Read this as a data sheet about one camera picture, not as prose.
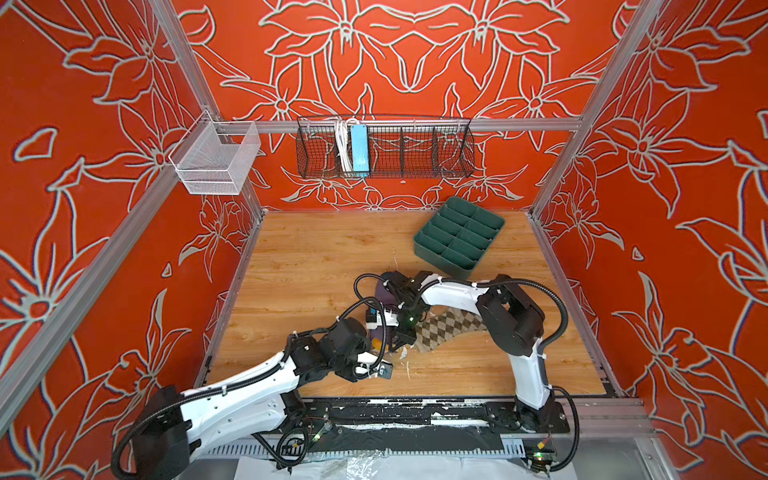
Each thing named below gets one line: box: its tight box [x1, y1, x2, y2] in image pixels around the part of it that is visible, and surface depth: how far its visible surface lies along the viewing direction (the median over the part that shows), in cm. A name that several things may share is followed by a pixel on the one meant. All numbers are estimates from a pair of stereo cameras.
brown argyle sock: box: [414, 305, 488, 353], surface depth 89 cm
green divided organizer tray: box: [414, 196, 506, 279], surface depth 108 cm
